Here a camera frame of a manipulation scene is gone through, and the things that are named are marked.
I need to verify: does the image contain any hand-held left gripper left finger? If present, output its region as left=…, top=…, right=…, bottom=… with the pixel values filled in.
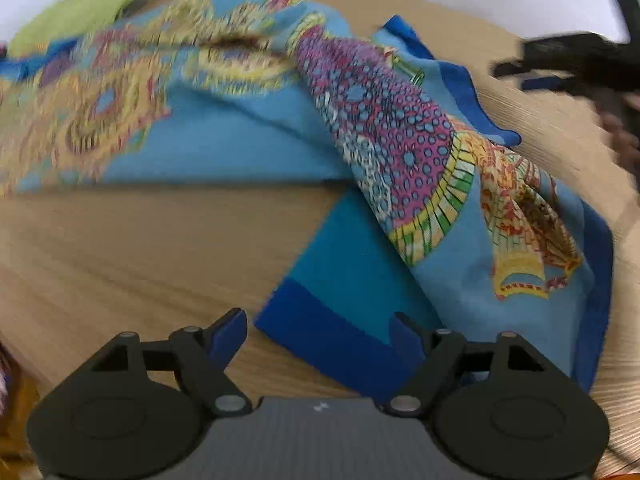
left=90, top=308, right=253, bottom=416

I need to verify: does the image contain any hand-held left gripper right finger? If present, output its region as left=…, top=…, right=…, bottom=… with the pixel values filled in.
left=382, top=312, right=546, bottom=417

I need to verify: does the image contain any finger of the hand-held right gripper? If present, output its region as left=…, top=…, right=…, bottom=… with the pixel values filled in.
left=520, top=77, right=581, bottom=93
left=492, top=34, right=581, bottom=78

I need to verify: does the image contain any colourful printed blue cloth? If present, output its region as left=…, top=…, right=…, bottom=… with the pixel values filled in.
left=0, top=0, right=616, bottom=406

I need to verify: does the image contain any person's right hand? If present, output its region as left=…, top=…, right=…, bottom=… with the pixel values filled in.
left=597, top=102, right=640, bottom=173

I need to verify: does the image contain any orange cloth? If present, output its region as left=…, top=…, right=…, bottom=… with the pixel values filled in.
left=0, top=345, right=43, bottom=476

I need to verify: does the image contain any green folded cloth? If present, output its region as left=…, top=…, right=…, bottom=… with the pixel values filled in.
left=10, top=0, right=153, bottom=56

